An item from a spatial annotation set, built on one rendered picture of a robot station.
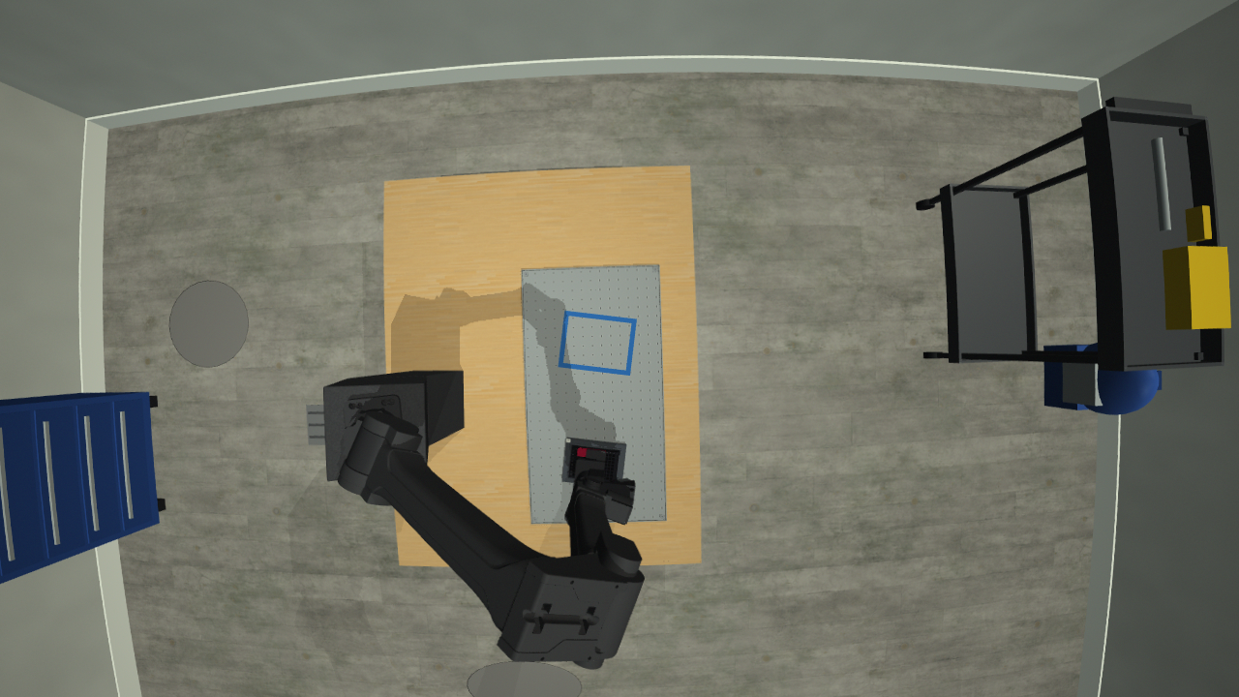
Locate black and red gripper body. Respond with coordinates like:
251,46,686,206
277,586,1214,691
572,449,606,488

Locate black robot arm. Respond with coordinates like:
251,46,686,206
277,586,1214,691
338,395,646,670

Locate blue tape outline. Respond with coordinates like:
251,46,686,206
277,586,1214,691
559,311,637,376

